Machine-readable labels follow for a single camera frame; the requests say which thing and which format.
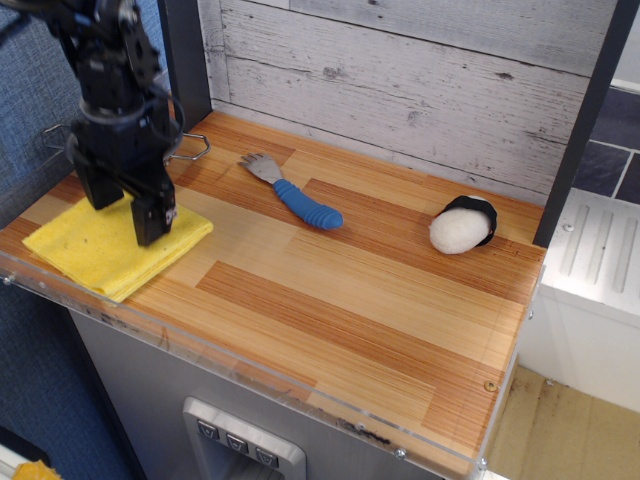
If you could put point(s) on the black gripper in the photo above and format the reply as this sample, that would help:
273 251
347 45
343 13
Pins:
126 154

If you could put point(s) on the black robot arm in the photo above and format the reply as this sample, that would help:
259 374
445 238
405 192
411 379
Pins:
109 52

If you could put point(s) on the clear acrylic table edge guard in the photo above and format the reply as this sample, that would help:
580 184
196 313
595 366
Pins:
148 368

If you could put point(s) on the white ridged appliance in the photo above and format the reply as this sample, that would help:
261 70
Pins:
583 326

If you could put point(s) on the blue handled metal spork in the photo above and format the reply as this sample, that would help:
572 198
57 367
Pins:
311 212

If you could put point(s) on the silver button control panel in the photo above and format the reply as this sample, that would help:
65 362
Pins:
227 447

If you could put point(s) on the yellow object at corner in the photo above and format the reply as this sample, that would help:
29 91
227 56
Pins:
35 471

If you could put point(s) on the stainless steel bowl with handles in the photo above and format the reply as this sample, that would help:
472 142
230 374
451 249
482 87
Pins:
192 147

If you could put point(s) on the yellow cloth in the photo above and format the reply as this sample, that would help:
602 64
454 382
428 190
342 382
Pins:
98 250

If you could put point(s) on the dark vertical post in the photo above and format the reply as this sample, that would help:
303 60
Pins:
612 48

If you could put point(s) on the white and black plush toy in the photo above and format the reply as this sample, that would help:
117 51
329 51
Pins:
467 222

